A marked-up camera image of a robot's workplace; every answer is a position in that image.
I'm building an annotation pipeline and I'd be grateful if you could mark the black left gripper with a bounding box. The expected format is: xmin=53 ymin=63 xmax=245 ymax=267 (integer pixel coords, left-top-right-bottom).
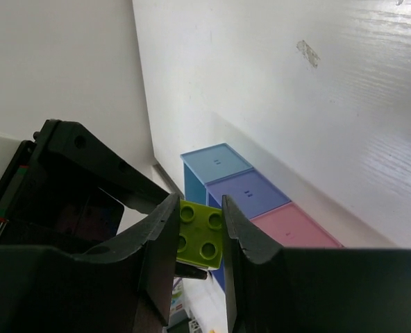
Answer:
xmin=0 ymin=119 xmax=169 ymax=246

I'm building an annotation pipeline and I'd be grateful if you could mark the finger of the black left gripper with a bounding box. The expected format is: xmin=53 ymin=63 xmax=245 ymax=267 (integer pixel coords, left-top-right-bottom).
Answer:
xmin=174 ymin=265 xmax=208 ymax=280

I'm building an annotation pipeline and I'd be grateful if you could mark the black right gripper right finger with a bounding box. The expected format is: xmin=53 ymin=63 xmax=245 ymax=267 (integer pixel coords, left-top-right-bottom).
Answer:
xmin=221 ymin=196 xmax=411 ymax=332

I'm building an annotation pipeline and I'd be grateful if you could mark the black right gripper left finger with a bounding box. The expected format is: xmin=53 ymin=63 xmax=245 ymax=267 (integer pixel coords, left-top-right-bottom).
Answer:
xmin=0 ymin=194 xmax=180 ymax=332

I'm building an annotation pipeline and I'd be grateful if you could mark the green square lego brick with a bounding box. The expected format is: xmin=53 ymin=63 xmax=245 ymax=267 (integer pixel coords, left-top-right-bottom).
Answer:
xmin=177 ymin=200 xmax=224 ymax=270

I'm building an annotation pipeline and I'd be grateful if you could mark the colourful lego box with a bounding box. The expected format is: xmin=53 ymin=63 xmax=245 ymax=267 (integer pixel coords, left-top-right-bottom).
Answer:
xmin=169 ymin=277 xmax=185 ymax=316

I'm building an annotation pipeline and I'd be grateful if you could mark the narrow pink container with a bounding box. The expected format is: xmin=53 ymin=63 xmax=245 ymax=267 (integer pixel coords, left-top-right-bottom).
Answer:
xmin=251 ymin=203 xmax=343 ymax=248

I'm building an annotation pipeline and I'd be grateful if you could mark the light blue container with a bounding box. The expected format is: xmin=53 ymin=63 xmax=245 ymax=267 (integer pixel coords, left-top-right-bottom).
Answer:
xmin=181 ymin=143 xmax=253 ymax=208

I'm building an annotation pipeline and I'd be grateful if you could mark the dark blue container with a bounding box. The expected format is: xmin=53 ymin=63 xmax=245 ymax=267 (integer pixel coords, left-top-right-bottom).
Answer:
xmin=204 ymin=169 xmax=292 ymax=296

